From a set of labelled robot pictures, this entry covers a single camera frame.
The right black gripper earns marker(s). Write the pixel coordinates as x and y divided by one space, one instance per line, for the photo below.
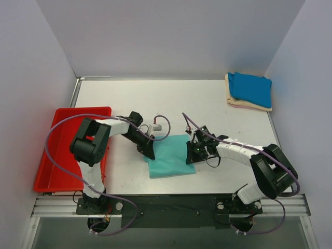
195 151

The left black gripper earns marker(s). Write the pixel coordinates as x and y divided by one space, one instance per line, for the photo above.
146 146

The teal t shirt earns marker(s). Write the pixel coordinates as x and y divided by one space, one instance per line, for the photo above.
170 158

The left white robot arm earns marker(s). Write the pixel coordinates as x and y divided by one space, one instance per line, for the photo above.
89 147

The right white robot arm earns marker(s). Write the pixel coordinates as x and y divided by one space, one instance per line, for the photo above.
272 170

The folded pink t shirt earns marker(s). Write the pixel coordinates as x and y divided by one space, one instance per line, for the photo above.
240 106

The folded beige t shirt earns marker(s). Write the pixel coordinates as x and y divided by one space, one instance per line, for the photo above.
231 100

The folded blue t shirt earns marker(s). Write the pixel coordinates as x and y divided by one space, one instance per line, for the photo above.
253 89

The red plastic bin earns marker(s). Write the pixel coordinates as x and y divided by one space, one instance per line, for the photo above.
49 177

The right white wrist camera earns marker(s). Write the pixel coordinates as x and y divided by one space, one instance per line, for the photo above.
188 130

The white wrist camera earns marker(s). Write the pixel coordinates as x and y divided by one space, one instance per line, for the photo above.
188 130
153 128

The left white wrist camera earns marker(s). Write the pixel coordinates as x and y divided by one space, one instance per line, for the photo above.
153 128

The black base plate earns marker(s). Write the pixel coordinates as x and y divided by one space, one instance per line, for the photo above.
171 211

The aluminium frame rail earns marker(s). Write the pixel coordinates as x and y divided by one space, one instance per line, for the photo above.
63 206

